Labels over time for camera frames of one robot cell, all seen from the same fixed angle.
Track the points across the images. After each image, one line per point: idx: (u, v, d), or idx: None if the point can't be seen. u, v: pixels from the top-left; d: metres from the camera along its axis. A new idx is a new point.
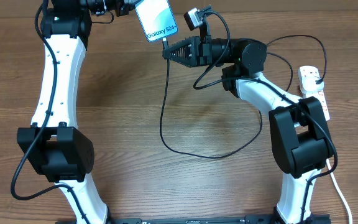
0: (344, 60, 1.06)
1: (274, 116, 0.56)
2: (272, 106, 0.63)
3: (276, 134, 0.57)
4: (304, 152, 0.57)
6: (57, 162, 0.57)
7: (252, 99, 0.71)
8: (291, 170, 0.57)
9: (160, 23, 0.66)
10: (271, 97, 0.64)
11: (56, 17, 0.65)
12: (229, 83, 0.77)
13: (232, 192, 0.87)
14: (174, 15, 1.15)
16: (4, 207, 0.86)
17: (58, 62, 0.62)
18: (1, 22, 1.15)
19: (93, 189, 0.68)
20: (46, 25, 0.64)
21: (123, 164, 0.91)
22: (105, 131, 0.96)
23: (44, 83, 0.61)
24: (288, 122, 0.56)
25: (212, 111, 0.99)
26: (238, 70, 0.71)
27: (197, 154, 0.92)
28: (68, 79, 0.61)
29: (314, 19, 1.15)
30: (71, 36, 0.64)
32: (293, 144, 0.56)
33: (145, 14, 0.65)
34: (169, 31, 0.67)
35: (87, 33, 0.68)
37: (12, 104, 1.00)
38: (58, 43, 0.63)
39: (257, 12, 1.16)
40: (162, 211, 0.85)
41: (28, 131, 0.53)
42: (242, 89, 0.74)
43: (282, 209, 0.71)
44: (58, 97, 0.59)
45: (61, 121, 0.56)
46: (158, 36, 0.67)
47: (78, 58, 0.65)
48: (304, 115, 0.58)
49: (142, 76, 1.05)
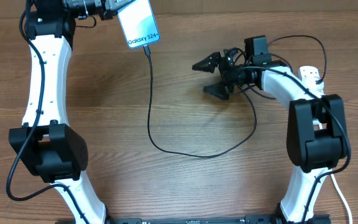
0: (344, 60, 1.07)
1: (294, 106, 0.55)
2: (294, 98, 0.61)
3: (293, 126, 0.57)
4: (318, 147, 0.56)
6: (51, 162, 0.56)
7: (276, 93, 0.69)
8: (302, 162, 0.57)
9: (141, 30, 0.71)
10: (294, 89, 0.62)
11: (40, 19, 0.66)
12: (253, 72, 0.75)
13: (232, 192, 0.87)
14: (174, 15, 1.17)
16: (4, 207, 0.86)
17: (45, 62, 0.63)
18: (2, 22, 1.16)
19: (89, 186, 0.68)
20: (30, 27, 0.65)
21: (124, 165, 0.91)
22: (105, 131, 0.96)
23: (33, 83, 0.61)
24: (307, 115, 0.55)
25: (212, 111, 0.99)
26: (255, 56, 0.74)
27: (196, 154, 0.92)
28: (56, 77, 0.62)
29: (315, 19, 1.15)
30: (56, 36, 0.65)
32: (308, 137, 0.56)
33: (128, 20, 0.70)
34: (150, 38, 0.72)
35: (71, 32, 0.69)
37: (13, 104, 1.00)
38: (43, 44, 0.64)
39: (257, 12, 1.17)
40: (163, 211, 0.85)
41: (20, 132, 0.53)
42: (267, 76, 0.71)
43: (285, 206, 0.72)
44: (47, 96, 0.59)
45: (52, 119, 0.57)
46: (139, 43, 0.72)
47: (64, 58, 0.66)
48: (325, 111, 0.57)
49: (142, 76, 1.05)
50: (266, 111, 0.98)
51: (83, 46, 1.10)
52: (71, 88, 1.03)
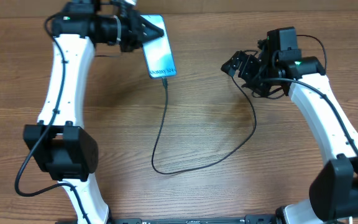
0: (344, 60, 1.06)
1: (334, 170, 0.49)
2: (332, 147, 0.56)
3: (326, 186, 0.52)
4: (348, 207, 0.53)
6: (61, 160, 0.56)
7: (306, 113, 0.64)
8: (329, 218, 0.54)
9: (161, 64, 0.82)
10: (332, 133, 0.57)
11: (66, 17, 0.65)
12: (281, 70, 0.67)
13: (232, 192, 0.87)
14: (174, 15, 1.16)
16: (4, 207, 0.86)
17: (66, 61, 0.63)
18: (2, 22, 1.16)
19: (96, 190, 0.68)
20: (56, 24, 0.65)
21: (124, 165, 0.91)
22: (105, 131, 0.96)
23: (52, 81, 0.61)
24: (347, 181, 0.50)
25: (213, 111, 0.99)
26: (281, 51, 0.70)
27: (196, 154, 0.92)
28: (76, 79, 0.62)
29: (314, 19, 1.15)
30: (81, 36, 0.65)
32: (341, 201, 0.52)
33: (151, 54, 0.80)
34: (168, 72, 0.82)
35: (95, 36, 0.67)
37: (12, 104, 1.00)
38: (68, 43, 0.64)
39: (257, 12, 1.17)
40: (162, 211, 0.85)
41: (36, 129, 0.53)
42: (301, 90, 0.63)
43: (289, 216, 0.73)
44: (65, 96, 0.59)
45: (67, 120, 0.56)
46: (159, 74, 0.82)
47: (86, 58, 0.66)
48: None
49: (142, 76, 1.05)
50: (266, 111, 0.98)
51: None
52: None
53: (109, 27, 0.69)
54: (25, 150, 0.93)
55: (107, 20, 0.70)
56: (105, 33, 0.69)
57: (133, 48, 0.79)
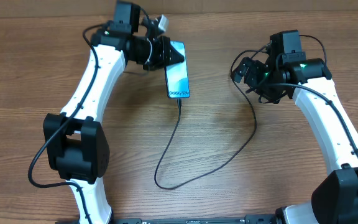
0: (344, 60, 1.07)
1: (339, 180, 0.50)
2: (337, 157, 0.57)
3: (330, 196, 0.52)
4: (351, 216, 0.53)
6: (73, 158, 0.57)
7: (311, 120, 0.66)
8: None
9: (178, 86, 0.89)
10: (337, 142, 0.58)
11: (107, 33, 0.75)
12: (285, 73, 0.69)
13: (232, 192, 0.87)
14: (174, 15, 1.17)
16: (4, 207, 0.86)
17: (99, 66, 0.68)
18: (2, 22, 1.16)
19: (102, 195, 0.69)
20: (97, 38, 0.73)
21: (124, 165, 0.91)
22: (105, 131, 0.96)
23: (82, 81, 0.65)
24: (350, 191, 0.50)
25: (214, 111, 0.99)
26: (284, 55, 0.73)
27: (196, 154, 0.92)
28: (104, 83, 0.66)
29: (314, 19, 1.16)
30: (116, 49, 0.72)
32: (344, 211, 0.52)
33: (172, 78, 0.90)
34: (183, 94, 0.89)
35: (129, 54, 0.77)
37: (13, 104, 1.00)
38: (104, 53, 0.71)
39: (257, 12, 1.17)
40: (162, 211, 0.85)
41: (57, 118, 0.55)
42: (306, 95, 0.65)
43: (289, 216, 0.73)
44: (91, 95, 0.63)
45: (88, 115, 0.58)
46: (175, 95, 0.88)
47: (116, 70, 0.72)
48: None
49: (142, 77, 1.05)
50: (266, 111, 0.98)
51: (83, 46, 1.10)
52: (71, 88, 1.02)
53: (143, 49, 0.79)
54: (25, 150, 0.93)
55: (143, 42, 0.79)
56: (138, 53, 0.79)
57: (156, 68, 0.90)
